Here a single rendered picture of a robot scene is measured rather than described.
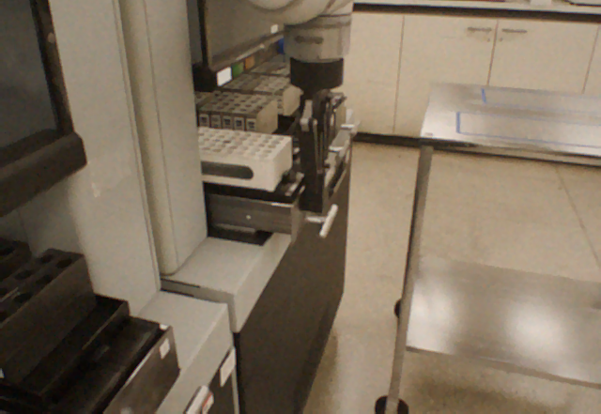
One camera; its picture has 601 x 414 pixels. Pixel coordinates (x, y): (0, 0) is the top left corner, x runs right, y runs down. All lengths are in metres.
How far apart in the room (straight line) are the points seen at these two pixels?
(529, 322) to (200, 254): 0.94
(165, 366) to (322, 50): 0.41
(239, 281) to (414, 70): 2.47
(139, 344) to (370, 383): 1.12
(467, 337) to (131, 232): 0.94
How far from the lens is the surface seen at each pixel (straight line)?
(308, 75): 0.65
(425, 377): 1.57
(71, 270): 0.48
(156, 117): 0.58
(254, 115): 0.84
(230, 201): 0.72
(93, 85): 0.49
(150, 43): 0.57
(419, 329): 1.29
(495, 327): 1.36
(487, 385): 1.60
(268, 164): 0.69
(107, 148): 0.52
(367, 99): 3.08
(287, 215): 0.70
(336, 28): 0.64
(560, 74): 3.06
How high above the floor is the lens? 1.13
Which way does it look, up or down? 26 degrees down
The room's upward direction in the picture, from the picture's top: straight up
